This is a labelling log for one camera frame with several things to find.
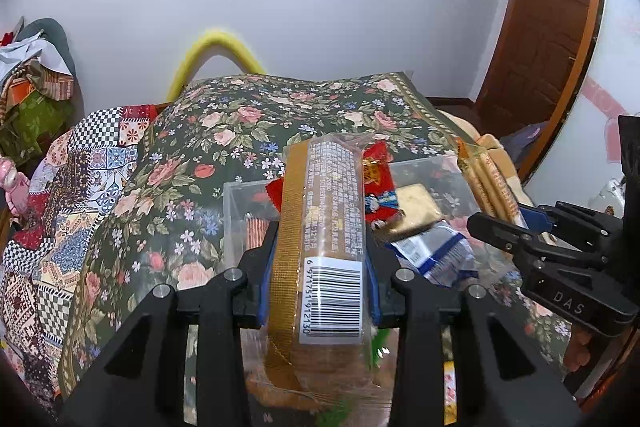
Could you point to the cream and purple snack packet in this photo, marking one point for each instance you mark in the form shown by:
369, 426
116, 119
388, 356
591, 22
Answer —
417, 204

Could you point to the red snack packet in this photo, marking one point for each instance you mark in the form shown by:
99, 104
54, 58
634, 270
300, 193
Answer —
380, 187

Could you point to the green snack packet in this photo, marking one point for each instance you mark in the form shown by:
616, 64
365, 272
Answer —
382, 344

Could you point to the green patterned bag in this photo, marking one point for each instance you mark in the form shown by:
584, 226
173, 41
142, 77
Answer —
30, 122

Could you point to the blue and white snack packet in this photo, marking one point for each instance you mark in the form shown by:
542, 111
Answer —
435, 252

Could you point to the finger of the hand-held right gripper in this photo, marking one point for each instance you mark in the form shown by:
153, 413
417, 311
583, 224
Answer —
500, 232
537, 217

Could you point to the yellow foam tube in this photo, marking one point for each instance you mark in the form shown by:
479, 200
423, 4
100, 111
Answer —
215, 39

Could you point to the beige blanket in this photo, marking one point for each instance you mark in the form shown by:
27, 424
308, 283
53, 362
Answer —
495, 147

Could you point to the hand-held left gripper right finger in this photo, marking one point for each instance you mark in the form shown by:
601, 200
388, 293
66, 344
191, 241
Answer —
374, 292

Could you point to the floral blanket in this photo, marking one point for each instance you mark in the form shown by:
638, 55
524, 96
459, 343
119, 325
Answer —
225, 117

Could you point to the dark cloth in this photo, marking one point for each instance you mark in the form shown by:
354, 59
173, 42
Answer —
525, 137

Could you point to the pile of clothes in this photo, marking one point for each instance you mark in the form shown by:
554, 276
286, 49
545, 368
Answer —
35, 62

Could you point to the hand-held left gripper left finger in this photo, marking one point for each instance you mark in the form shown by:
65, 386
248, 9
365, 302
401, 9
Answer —
264, 292

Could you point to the brown wooden door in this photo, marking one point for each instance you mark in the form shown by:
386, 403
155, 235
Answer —
545, 22

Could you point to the grey-green chair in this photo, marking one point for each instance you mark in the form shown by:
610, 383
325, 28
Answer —
57, 37

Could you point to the person's right hand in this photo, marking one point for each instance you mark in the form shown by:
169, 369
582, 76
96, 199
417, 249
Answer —
580, 352

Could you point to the orange-edged biscuit stick packet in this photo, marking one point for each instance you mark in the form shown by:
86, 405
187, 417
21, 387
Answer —
492, 187

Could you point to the patchwork quilt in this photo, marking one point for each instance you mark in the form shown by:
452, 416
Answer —
75, 187

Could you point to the clear plastic storage box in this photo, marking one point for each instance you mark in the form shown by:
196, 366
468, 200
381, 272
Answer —
235, 217

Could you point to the pink toy rabbit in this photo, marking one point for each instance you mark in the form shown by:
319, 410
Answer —
10, 182

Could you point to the long brown biscuit sleeve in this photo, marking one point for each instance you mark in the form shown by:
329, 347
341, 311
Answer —
325, 217

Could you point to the brown checked biscuit packet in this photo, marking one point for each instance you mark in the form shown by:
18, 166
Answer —
257, 234

